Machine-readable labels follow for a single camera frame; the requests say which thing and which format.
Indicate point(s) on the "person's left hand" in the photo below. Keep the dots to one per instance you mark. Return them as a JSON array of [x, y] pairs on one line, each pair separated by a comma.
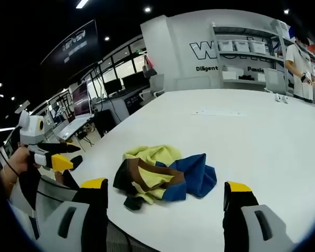
[[19, 161]]

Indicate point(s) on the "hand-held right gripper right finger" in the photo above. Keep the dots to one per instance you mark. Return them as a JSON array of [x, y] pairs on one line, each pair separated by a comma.
[[262, 225]]

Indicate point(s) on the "grey mesh office chair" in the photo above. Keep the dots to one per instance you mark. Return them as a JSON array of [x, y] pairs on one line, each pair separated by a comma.
[[55, 199]]

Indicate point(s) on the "black computer monitor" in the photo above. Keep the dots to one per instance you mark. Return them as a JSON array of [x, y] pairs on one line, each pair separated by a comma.
[[113, 87], [135, 82]]

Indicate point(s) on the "lit computer monitor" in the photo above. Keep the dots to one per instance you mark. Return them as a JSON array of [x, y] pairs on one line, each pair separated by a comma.
[[81, 101]]

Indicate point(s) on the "small white table object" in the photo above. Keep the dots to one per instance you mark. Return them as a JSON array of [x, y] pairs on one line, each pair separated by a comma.
[[281, 99]]

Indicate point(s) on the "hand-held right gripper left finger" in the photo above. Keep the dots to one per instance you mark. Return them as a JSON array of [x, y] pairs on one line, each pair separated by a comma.
[[68, 223]]

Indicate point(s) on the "yellow blue brown garment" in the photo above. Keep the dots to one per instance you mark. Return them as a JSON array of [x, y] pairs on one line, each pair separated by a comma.
[[157, 176]]

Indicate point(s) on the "dark hanging banner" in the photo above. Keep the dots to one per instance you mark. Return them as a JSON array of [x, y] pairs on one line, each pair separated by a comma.
[[73, 42]]

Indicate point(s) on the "pink hanging bag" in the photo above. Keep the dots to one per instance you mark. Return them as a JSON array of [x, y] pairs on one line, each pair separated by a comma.
[[149, 68]]

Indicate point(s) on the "grey metal shelf rack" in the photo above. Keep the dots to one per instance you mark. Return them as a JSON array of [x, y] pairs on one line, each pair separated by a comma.
[[252, 57]]

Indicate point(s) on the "white office chair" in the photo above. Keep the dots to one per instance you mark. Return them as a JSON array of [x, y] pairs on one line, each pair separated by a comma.
[[156, 85]]

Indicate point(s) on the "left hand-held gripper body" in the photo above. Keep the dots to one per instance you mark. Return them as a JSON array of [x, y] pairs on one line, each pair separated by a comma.
[[32, 130]]

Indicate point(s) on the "black computer tower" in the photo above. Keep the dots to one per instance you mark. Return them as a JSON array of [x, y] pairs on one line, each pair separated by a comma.
[[103, 123]]

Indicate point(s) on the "white storage box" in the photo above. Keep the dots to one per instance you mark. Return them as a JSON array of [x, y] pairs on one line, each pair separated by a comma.
[[257, 47], [241, 46], [225, 46]]

